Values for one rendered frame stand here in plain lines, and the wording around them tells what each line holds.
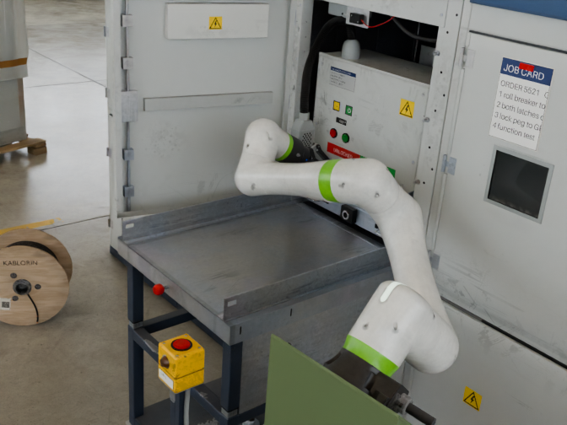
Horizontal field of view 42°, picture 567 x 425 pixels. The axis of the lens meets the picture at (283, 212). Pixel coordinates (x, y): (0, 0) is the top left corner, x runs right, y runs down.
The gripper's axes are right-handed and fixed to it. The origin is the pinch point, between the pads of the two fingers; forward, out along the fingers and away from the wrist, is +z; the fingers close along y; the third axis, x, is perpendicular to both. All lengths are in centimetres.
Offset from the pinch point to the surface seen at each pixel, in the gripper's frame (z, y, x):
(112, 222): 41, 70, -162
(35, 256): -16, 88, -120
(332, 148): 3.2, -8.2, -8.0
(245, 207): -7.6, 23.6, -22.4
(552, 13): -31, -55, 68
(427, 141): -8.4, -20.0, 35.2
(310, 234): 0.7, 20.8, 3.0
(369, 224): 12.1, 9.4, 14.1
